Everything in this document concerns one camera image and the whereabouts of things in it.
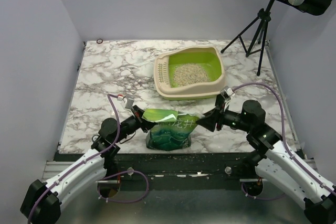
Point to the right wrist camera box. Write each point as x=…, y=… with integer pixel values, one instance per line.
x=227, y=93

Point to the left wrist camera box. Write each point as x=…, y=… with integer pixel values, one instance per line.
x=126, y=101

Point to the black mounting rail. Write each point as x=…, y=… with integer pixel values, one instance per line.
x=195, y=171

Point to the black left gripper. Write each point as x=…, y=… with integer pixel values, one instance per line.
x=138, y=114

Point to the black tripod stand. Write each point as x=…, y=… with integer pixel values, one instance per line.
x=258, y=41

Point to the clean litter pile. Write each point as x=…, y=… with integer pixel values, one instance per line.
x=188, y=74

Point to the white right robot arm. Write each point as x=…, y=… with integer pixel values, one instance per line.
x=273, y=160

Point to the green cat litter bag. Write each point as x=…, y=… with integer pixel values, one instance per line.
x=172, y=129

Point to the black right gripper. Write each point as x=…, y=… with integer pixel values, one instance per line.
x=217, y=116

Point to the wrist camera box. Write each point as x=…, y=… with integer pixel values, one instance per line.
x=126, y=101
x=227, y=93

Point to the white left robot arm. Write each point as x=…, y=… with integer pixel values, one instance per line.
x=44, y=201

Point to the green and beige litter box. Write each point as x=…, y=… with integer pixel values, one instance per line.
x=207, y=56

